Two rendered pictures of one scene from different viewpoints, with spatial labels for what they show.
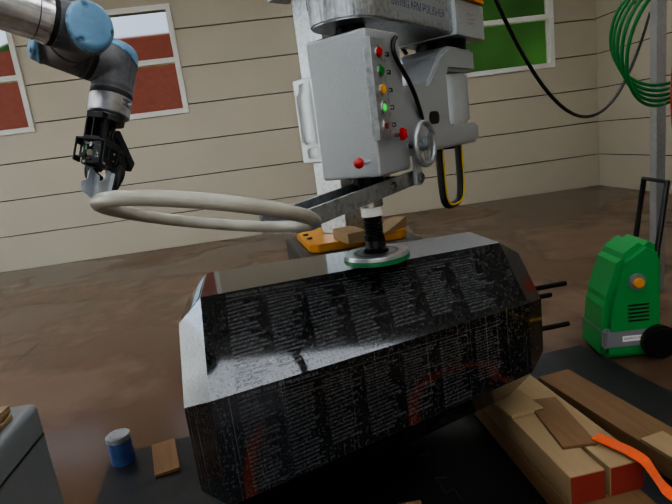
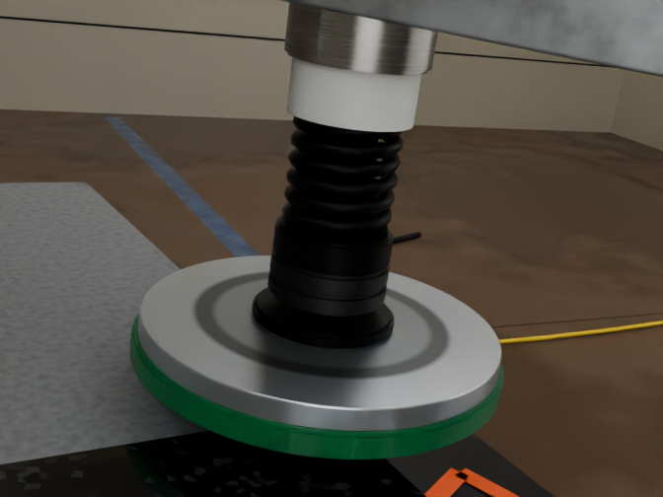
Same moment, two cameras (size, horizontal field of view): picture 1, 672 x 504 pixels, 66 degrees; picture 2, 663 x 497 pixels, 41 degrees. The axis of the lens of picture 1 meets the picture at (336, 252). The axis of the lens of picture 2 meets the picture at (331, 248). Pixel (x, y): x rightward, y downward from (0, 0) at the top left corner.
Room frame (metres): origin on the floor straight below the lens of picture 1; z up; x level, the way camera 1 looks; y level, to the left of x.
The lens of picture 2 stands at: (1.86, 0.32, 1.08)
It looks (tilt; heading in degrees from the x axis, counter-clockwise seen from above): 19 degrees down; 247
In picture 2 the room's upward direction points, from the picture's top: 8 degrees clockwise
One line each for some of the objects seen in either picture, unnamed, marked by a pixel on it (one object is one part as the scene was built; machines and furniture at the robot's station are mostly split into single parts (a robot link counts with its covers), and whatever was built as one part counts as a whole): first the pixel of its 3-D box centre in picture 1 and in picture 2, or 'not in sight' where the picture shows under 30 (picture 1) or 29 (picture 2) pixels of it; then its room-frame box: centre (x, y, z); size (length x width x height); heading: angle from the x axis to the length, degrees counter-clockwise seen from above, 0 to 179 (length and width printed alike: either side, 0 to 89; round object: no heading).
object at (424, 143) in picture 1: (415, 144); not in sight; (1.70, -0.30, 1.20); 0.15 x 0.10 x 0.15; 143
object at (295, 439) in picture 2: (376, 254); (320, 332); (1.67, -0.13, 0.87); 0.22 x 0.22 x 0.04
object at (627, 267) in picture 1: (624, 267); not in sight; (2.50, -1.44, 0.43); 0.35 x 0.35 x 0.87; 87
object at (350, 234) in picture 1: (350, 234); not in sight; (2.41, -0.08, 0.81); 0.20 x 0.10 x 0.05; 20
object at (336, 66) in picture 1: (373, 111); not in sight; (1.74, -0.18, 1.33); 0.36 x 0.22 x 0.45; 143
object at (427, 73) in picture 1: (420, 112); not in sight; (1.98, -0.38, 1.31); 0.74 x 0.23 x 0.49; 143
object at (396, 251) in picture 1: (376, 252); (321, 327); (1.67, -0.13, 0.87); 0.21 x 0.21 x 0.01
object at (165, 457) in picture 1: (165, 456); not in sight; (2.00, 0.84, 0.02); 0.25 x 0.10 x 0.01; 21
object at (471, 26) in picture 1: (403, 23); not in sight; (1.96, -0.34, 1.62); 0.96 x 0.25 x 0.17; 143
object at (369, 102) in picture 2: (371, 210); (354, 85); (1.67, -0.13, 1.01); 0.07 x 0.07 x 0.04
